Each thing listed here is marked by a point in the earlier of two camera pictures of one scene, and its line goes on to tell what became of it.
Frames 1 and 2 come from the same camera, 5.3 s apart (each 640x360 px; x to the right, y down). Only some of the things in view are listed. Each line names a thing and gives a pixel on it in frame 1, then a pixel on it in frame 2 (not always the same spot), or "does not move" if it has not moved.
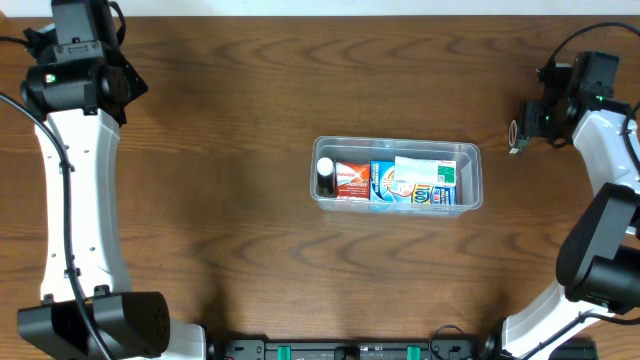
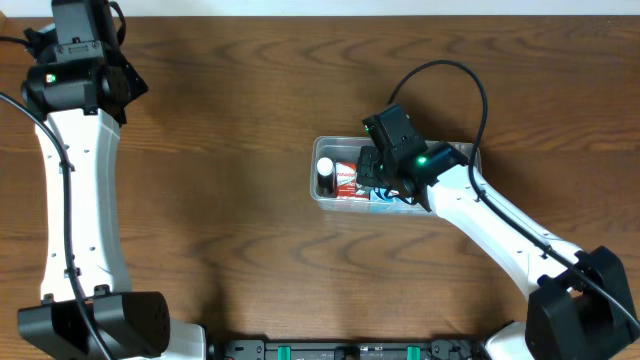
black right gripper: [531, 122] → [368, 165]
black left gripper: [132, 82] does not move
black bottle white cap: [324, 168] does not move
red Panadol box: [352, 179] does not move
